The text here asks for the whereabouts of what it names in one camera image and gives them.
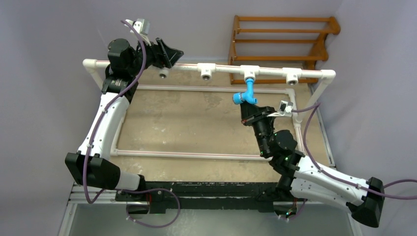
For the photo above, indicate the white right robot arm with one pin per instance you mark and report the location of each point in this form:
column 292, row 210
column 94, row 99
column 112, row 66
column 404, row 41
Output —
column 304, row 178

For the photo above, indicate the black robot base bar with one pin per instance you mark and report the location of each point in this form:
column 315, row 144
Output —
column 264, row 197

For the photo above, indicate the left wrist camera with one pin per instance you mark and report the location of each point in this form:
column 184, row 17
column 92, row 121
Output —
column 142, row 28

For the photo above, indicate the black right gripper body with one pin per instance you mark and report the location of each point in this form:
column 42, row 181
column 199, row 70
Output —
column 258, row 116

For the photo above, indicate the white PVC pipe frame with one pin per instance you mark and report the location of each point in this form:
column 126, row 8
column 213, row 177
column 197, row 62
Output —
column 202, row 70

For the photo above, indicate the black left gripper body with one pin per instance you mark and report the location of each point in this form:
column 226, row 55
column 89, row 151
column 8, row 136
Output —
column 153, row 58

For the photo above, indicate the wooden rack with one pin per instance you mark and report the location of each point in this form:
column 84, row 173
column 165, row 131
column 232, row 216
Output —
column 314, row 37

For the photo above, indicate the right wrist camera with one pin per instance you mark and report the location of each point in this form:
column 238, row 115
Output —
column 284, row 110

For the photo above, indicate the blue plastic water faucet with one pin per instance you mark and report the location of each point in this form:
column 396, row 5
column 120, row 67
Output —
column 248, row 95

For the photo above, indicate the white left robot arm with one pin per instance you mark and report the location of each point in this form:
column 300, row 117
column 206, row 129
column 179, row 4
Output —
column 90, row 164

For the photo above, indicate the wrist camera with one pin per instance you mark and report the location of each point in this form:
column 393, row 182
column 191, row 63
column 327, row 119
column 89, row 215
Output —
column 284, row 110
column 142, row 28

